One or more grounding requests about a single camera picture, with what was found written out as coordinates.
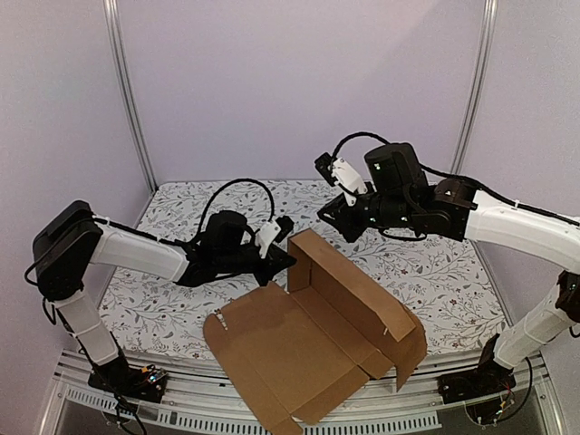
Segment brown cardboard box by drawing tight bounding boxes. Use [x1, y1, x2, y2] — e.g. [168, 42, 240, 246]
[203, 229, 427, 434]

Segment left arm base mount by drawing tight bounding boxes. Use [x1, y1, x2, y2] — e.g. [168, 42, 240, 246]
[88, 354, 168, 403]

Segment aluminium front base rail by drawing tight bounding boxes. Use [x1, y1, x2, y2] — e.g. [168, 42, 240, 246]
[39, 348, 566, 434]

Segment floral patterned table mat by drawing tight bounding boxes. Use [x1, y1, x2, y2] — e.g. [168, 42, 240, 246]
[99, 180, 507, 360]

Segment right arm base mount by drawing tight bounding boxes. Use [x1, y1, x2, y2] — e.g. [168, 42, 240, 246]
[437, 360, 516, 425]

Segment left aluminium corner post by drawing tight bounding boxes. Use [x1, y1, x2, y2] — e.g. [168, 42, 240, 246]
[103, 0, 159, 195]

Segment black camera cable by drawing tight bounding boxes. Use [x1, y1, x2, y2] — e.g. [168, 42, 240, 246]
[197, 178, 276, 246]
[330, 131, 391, 160]

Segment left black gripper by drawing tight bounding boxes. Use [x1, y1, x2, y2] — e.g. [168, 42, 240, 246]
[216, 245, 295, 287]

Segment aluminium corner post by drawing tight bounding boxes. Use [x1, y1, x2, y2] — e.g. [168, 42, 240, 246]
[450, 0, 498, 174]
[103, 0, 159, 195]

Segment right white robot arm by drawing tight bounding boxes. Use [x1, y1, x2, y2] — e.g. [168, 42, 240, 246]
[314, 140, 579, 395]

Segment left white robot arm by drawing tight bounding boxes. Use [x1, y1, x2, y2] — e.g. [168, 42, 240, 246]
[28, 200, 296, 393]

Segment left black camera cable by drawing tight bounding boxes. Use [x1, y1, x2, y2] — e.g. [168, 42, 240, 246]
[197, 178, 276, 246]

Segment right black camera cable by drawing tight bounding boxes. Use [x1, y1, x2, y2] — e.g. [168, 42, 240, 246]
[330, 131, 391, 160]

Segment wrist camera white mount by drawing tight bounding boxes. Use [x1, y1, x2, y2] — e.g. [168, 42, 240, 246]
[314, 152, 368, 207]
[255, 216, 295, 259]

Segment right aluminium corner post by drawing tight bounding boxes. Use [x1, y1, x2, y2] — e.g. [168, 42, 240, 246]
[450, 0, 498, 174]

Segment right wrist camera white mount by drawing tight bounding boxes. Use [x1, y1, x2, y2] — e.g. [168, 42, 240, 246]
[314, 152, 368, 207]

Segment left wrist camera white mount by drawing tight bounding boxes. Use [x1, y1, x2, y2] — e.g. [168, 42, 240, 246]
[255, 216, 295, 259]

